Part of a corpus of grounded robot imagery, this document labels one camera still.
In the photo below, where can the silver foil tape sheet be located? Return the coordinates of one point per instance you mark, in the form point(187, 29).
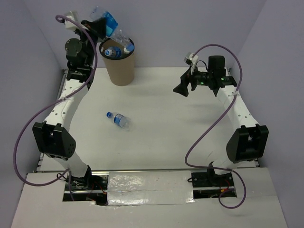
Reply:
point(149, 188)

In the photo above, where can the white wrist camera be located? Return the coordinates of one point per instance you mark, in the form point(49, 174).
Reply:
point(72, 15)
point(191, 59)

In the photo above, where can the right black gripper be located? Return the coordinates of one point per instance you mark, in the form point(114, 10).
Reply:
point(182, 88)

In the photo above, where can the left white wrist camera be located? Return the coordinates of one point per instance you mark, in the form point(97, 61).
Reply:
point(72, 15)

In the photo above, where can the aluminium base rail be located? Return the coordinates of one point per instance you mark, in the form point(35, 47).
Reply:
point(143, 170)

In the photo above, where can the blue label bottle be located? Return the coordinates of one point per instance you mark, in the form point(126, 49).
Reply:
point(113, 30)
point(119, 120)
point(114, 52)

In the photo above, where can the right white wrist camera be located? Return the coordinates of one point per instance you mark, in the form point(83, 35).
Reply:
point(191, 59)

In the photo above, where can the brown cardboard cylinder bin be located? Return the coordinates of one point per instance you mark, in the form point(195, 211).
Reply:
point(120, 69)

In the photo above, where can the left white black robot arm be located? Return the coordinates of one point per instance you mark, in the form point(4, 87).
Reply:
point(52, 135)

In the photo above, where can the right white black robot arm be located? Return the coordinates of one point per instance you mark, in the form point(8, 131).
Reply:
point(248, 141)

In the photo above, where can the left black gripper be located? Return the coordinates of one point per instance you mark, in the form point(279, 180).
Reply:
point(99, 25)

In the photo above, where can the blue label bottle front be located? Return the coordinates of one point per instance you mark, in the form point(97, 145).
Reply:
point(119, 120)

